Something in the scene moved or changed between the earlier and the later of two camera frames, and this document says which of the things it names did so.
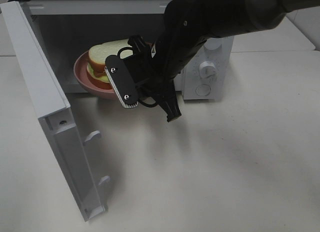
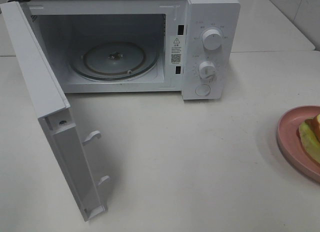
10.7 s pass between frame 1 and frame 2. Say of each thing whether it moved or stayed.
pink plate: moved
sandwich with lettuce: moved
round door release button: stayed
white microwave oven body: stayed
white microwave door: stayed
